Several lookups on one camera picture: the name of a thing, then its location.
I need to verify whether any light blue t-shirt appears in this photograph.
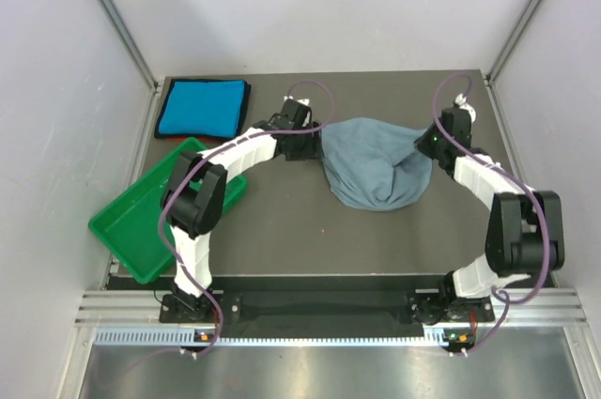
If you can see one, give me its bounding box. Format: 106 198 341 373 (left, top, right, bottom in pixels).
321 117 433 211

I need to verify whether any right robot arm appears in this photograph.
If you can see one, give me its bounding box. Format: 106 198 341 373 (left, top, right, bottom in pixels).
415 105 565 320

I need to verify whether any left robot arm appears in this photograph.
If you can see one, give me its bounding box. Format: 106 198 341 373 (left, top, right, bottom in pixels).
160 96 322 321

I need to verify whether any folded black t-shirt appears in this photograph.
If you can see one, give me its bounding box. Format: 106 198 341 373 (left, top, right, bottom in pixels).
153 77 253 141

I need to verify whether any folded bright blue t-shirt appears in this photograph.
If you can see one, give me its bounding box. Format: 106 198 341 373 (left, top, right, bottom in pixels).
158 79 247 139

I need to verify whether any green plastic tray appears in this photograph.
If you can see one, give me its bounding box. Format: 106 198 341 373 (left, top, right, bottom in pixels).
87 136 250 284

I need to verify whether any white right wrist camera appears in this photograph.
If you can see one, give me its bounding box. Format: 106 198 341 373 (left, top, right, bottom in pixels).
454 94 477 123

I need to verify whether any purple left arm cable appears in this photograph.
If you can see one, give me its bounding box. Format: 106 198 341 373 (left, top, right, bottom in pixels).
157 80 339 362

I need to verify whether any grey slotted cable duct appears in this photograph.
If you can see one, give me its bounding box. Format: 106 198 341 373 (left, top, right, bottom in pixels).
93 327 470 348

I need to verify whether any aluminium frame rail front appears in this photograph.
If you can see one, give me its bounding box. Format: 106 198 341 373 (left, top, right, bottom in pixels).
75 288 586 332

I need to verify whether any right aluminium corner post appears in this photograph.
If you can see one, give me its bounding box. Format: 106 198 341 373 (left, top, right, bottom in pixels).
485 0 545 87

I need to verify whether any aluminium corner post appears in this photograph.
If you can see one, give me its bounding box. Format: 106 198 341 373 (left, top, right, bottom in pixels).
97 0 159 91
485 0 545 87

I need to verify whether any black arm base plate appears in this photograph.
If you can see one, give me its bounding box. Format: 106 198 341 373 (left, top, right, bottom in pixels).
159 288 494 325

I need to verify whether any left aluminium corner post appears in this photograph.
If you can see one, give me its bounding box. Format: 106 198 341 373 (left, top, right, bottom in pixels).
97 0 159 91

